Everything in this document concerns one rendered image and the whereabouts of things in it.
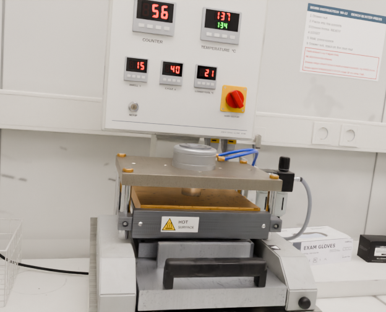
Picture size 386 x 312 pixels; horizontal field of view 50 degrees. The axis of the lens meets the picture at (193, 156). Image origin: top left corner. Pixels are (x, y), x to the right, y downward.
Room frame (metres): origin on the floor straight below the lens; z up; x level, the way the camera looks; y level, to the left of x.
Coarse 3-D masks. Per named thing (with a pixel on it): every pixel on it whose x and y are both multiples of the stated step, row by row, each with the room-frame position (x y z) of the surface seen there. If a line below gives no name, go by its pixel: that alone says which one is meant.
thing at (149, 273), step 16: (160, 256) 0.61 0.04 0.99; (176, 256) 0.61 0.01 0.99; (192, 256) 0.62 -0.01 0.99; (208, 256) 0.63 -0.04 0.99; (224, 256) 0.63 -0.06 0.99; (240, 256) 0.64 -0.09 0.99; (256, 256) 0.70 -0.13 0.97; (144, 272) 0.59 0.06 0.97; (160, 272) 0.59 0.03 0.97; (272, 272) 0.63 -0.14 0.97; (144, 288) 0.54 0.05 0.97; (160, 288) 0.54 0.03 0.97; (176, 288) 0.54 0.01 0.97; (192, 288) 0.55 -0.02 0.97; (208, 288) 0.55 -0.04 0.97; (224, 288) 0.56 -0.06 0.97; (240, 288) 0.57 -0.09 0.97; (256, 288) 0.57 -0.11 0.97; (272, 288) 0.58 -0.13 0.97; (144, 304) 0.53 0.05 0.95; (160, 304) 0.54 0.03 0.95; (176, 304) 0.54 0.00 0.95; (192, 304) 0.55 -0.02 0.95; (208, 304) 0.55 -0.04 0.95; (224, 304) 0.56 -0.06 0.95; (240, 304) 0.57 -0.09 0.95; (256, 304) 0.57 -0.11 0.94; (272, 304) 0.58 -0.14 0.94
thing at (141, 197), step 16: (144, 192) 0.72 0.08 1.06; (160, 192) 0.74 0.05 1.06; (176, 192) 0.75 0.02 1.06; (192, 192) 0.73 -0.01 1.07; (208, 192) 0.77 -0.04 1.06; (224, 192) 0.79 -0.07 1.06; (160, 208) 0.65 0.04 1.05; (176, 208) 0.65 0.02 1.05; (192, 208) 0.66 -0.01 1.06; (208, 208) 0.67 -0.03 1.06; (224, 208) 0.67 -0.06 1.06; (240, 208) 0.68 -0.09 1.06; (256, 208) 0.69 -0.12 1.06
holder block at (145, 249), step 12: (144, 240) 0.65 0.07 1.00; (156, 240) 0.66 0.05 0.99; (168, 240) 0.67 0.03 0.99; (180, 240) 0.67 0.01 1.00; (192, 240) 0.68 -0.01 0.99; (204, 240) 0.68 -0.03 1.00; (216, 240) 0.69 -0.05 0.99; (228, 240) 0.69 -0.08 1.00; (240, 240) 0.70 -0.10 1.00; (144, 252) 0.64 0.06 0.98; (156, 252) 0.65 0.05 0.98; (252, 252) 0.69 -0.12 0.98
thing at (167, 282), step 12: (168, 264) 0.54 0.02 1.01; (180, 264) 0.54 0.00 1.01; (192, 264) 0.55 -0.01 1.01; (204, 264) 0.55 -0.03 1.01; (216, 264) 0.56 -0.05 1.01; (228, 264) 0.56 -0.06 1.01; (240, 264) 0.56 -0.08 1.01; (252, 264) 0.57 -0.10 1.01; (264, 264) 0.57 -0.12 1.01; (168, 276) 0.54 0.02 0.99; (180, 276) 0.54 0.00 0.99; (192, 276) 0.55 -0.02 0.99; (204, 276) 0.55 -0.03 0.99; (216, 276) 0.56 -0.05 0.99; (228, 276) 0.56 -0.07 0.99; (240, 276) 0.57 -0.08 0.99; (252, 276) 0.57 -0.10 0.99; (264, 276) 0.57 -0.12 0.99; (168, 288) 0.54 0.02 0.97
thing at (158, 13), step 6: (144, 6) 0.84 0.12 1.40; (150, 6) 0.84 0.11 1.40; (156, 6) 0.85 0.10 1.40; (162, 6) 0.85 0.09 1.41; (168, 6) 0.85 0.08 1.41; (144, 12) 0.84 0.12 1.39; (150, 12) 0.84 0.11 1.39; (156, 12) 0.85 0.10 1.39; (162, 12) 0.85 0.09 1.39; (168, 12) 0.85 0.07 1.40; (150, 18) 0.84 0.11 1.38; (156, 18) 0.85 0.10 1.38; (162, 18) 0.85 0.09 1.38; (168, 18) 0.85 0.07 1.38
